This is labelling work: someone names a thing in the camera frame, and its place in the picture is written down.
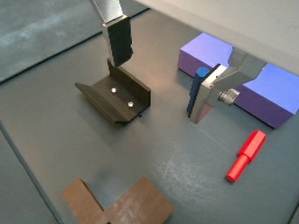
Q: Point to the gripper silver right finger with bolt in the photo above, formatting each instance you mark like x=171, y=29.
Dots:
x=217, y=87

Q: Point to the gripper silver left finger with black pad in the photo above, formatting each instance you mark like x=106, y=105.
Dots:
x=116, y=30

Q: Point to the brown T-shaped block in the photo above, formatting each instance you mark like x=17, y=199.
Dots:
x=140, y=206

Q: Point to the blue hexagonal peg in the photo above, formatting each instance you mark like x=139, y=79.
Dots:
x=200, y=74

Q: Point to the purple base block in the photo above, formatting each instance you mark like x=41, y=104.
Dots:
x=269, y=97

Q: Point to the red hexagonal peg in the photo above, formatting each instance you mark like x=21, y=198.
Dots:
x=245, y=155

